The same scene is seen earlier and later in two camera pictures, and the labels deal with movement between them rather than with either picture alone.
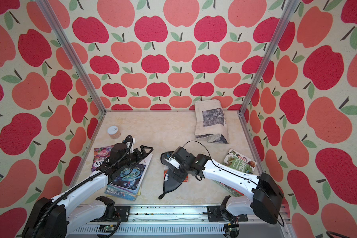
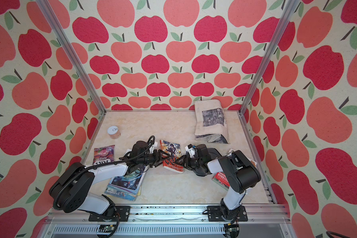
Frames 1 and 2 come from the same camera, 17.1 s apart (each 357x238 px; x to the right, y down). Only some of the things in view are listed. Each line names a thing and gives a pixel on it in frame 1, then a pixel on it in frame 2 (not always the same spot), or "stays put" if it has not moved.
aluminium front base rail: (175, 221) stays put
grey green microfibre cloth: (170, 184) to (213, 153)
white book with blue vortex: (129, 180) stays put
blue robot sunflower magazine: (126, 189) stays put
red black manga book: (166, 171) to (173, 149)
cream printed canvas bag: (210, 122) stays put
